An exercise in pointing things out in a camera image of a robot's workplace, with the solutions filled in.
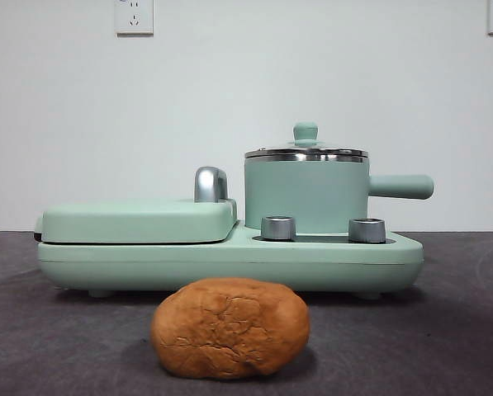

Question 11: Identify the silver griddle cover handle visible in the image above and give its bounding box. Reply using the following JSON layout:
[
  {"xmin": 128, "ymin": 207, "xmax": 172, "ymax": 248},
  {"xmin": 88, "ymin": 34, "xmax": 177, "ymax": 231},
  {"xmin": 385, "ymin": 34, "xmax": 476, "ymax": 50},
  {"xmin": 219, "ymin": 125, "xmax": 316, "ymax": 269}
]
[{"xmin": 193, "ymin": 166, "xmax": 231, "ymax": 204}]

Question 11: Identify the mint green hinged griddle cover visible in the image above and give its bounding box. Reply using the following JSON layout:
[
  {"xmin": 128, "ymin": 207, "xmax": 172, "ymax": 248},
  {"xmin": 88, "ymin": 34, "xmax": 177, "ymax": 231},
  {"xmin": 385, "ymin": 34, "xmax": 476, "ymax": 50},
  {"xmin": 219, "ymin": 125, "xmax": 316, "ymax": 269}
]
[{"xmin": 34, "ymin": 197, "xmax": 239, "ymax": 244}]

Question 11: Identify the brown potato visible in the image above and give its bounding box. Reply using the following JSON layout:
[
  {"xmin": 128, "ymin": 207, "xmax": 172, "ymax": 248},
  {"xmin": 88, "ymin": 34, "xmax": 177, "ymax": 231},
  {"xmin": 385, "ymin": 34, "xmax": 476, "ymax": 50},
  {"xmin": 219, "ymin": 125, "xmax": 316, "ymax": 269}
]
[{"xmin": 149, "ymin": 276, "xmax": 311, "ymax": 380}]

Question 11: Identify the mint green handled pot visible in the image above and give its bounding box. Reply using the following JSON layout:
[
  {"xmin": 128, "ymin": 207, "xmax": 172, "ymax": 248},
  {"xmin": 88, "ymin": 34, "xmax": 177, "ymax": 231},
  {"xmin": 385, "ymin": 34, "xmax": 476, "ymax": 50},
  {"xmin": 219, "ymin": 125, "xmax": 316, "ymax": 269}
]
[{"xmin": 244, "ymin": 148, "xmax": 435, "ymax": 233}]

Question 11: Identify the mint green breakfast maker base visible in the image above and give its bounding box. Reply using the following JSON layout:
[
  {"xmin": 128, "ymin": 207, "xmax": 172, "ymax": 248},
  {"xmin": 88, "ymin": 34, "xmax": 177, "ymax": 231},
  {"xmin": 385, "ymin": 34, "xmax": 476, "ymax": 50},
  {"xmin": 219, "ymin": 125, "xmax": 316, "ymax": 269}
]
[{"xmin": 37, "ymin": 218, "xmax": 424, "ymax": 300}]

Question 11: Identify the silver control knob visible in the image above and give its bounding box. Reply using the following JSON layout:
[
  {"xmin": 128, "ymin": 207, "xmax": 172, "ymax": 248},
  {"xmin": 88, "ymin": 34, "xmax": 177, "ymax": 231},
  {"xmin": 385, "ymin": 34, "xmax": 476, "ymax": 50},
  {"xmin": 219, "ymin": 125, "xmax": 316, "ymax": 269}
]
[
  {"xmin": 260, "ymin": 215, "xmax": 297, "ymax": 242},
  {"xmin": 348, "ymin": 217, "xmax": 386, "ymax": 244}
]

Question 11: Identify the glass lid with green knob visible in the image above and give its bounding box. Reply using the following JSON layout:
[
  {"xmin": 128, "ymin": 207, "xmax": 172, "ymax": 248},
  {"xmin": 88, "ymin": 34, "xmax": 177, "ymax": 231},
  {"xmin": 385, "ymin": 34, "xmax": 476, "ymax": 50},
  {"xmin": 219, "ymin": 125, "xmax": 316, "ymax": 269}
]
[{"xmin": 244, "ymin": 120, "xmax": 370, "ymax": 160}]

